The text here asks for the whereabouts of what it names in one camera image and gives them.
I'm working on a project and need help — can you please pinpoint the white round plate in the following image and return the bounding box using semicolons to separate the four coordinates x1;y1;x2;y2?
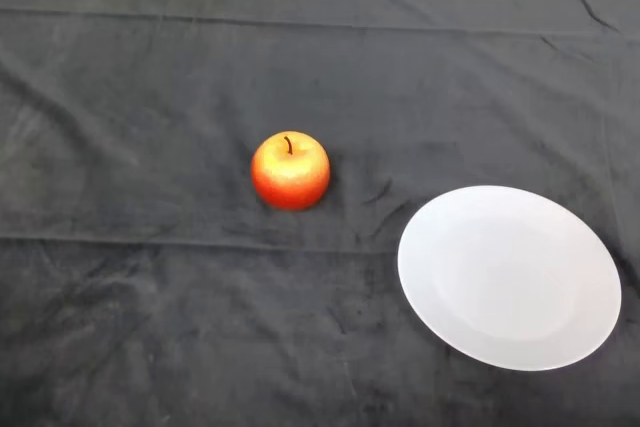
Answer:
397;184;623;373

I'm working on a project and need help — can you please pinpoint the black cloth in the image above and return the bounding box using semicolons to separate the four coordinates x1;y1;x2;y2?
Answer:
0;0;640;427

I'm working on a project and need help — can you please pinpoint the red yellow apple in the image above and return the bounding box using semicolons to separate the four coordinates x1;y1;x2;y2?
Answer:
250;130;332;212

